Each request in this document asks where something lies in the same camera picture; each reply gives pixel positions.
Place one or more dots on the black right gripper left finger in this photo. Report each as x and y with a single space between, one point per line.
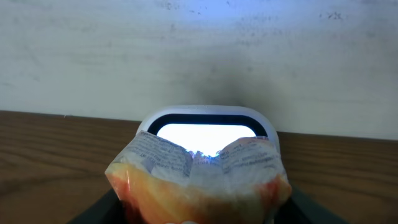
107 210

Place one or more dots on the white barcode scanner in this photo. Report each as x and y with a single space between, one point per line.
208 128

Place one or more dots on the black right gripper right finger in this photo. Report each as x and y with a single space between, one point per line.
301 209

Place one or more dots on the orange snack box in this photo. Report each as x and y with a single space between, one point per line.
161 182

